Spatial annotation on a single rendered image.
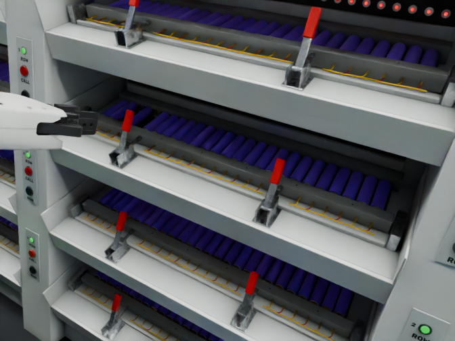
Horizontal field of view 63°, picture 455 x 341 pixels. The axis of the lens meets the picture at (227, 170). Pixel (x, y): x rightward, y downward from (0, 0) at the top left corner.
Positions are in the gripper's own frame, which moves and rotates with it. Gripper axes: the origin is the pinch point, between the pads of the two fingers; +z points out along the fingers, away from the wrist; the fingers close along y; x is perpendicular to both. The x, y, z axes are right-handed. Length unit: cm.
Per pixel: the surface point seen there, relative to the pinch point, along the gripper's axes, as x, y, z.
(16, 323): -58, -28, 18
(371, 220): -3.1, 39.8, 15.3
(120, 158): -6.0, 0.9, 9.6
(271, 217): -6.3, 27.6, 10.6
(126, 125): -0.6, 0.2, 10.5
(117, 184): -10.9, 0.2, 10.9
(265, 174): -1.9, 23.7, 15.4
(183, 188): -7.2, 12.8, 10.9
